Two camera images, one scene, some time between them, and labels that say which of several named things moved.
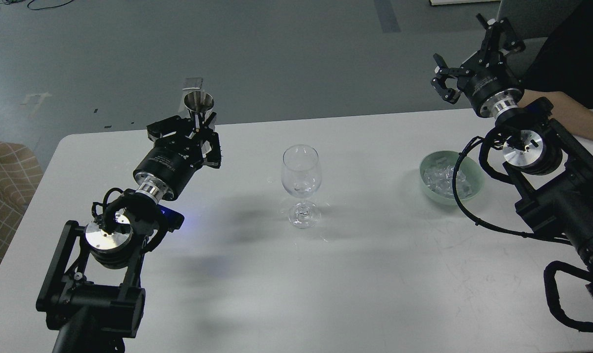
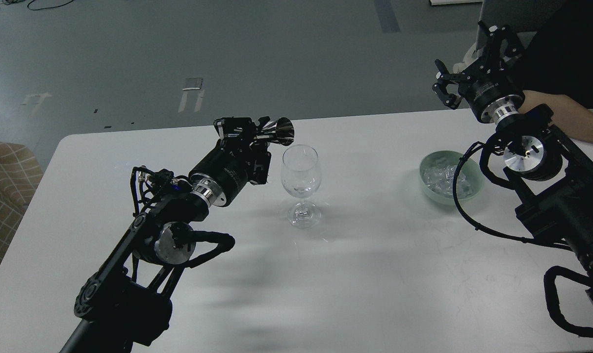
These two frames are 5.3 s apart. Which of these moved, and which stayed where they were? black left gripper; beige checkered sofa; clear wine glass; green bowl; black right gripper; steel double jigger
Moved: steel double jigger; black left gripper
Stayed: green bowl; beige checkered sofa; clear wine glass; black right gripper
